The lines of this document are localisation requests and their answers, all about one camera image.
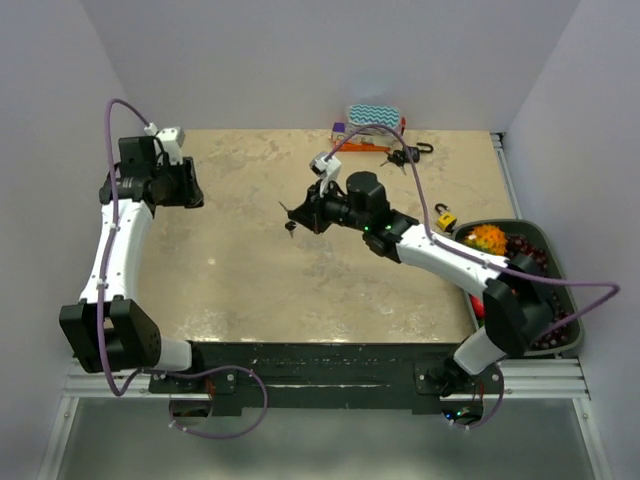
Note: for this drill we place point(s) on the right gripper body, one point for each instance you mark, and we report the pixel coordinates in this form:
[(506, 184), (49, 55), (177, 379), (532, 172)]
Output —
[(327, 209)]

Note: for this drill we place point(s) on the orange spiky fruit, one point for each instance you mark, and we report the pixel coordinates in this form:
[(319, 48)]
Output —
[(487, 238)]

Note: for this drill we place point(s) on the yellow padlock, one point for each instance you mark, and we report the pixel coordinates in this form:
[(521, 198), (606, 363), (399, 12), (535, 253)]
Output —
[(446, 221)]

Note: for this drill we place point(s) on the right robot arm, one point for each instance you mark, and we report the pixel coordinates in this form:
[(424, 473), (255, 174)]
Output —
[(517, 299)]

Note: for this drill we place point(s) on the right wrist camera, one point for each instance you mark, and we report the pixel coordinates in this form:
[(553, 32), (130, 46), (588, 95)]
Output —
[(327, 168)]

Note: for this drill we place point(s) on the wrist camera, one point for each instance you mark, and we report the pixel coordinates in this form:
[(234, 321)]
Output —
[(327, 168), (167, 142)]

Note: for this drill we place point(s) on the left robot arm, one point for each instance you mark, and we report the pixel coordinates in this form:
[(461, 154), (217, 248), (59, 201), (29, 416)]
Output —
[(107, 322)]

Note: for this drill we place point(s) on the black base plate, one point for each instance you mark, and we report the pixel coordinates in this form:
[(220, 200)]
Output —
[(405, 376)]

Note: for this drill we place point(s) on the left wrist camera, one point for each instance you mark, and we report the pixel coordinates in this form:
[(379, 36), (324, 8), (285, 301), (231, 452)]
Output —
[(167, 142)]

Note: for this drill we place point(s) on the blue zigzag sponge pack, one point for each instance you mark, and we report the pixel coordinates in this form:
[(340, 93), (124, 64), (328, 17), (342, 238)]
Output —
[(370, 118)]

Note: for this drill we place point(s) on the orange padlock keys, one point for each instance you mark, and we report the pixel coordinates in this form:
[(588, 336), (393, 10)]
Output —
[(290, 224)]

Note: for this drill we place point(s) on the dark grapes bunch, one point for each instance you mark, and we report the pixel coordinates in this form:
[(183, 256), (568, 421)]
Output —
[(520, 244)]

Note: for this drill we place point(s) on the black padlock with keys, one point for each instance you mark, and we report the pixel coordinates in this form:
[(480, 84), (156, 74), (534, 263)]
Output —
[(401, 157)]

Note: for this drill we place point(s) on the orange box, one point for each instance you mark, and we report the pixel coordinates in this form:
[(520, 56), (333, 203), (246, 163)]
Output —
[(361, 142)]

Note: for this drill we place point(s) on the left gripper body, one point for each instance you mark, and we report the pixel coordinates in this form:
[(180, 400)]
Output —
[(184, 188)]

